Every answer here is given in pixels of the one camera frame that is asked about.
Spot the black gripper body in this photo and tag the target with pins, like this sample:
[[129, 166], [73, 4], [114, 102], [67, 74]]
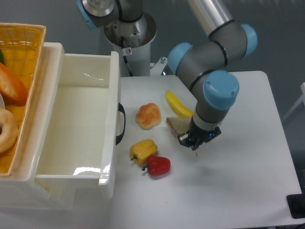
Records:
[[198, 135]]

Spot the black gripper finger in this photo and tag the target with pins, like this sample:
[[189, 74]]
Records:
[[189, 141], [210, 135]]

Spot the toast slice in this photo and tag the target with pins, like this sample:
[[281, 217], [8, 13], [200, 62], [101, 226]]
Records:
[[178, 125]]

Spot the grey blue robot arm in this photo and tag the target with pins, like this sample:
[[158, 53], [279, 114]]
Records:
[[200, 69]]

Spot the yellow banana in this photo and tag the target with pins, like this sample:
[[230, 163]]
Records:
[[176, 105]]

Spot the red bell pepper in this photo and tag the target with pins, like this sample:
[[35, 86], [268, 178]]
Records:
[[157, 165]]

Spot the orange white bread roll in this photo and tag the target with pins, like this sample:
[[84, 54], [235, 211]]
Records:
[[148, 116]]

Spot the yellow bell pepper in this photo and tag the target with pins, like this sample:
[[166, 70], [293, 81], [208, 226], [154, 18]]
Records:
[[141, 151]]

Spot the black device at table edge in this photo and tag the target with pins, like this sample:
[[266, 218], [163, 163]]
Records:
[[296, 203]]

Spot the white plastic drawer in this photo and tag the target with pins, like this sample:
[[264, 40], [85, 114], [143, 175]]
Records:
[[81, 139]]

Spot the white drawer cabinet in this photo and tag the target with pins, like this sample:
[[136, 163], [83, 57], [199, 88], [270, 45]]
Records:
[[22, 188]]

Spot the beige donut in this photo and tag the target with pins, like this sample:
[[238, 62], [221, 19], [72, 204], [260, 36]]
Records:
[[10, 130]]

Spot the orange bread loaf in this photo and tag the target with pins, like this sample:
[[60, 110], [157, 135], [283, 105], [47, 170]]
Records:
[[12, 87]]

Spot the yellow wicker basket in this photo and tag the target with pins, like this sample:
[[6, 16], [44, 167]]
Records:
[[21, 45]]

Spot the green item in basket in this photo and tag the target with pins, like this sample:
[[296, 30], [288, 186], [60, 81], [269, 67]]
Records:
[[1, 57]]

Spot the black drawer handle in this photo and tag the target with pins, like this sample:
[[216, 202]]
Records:
[[121, 123]]

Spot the white metal bracket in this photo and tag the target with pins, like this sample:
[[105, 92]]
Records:
[[160, 68]]

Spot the white frame at right edge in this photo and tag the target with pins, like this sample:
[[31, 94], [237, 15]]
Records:
[[296, 108]]

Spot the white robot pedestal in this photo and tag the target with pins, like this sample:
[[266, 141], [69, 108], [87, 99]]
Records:
[[132, 41]]

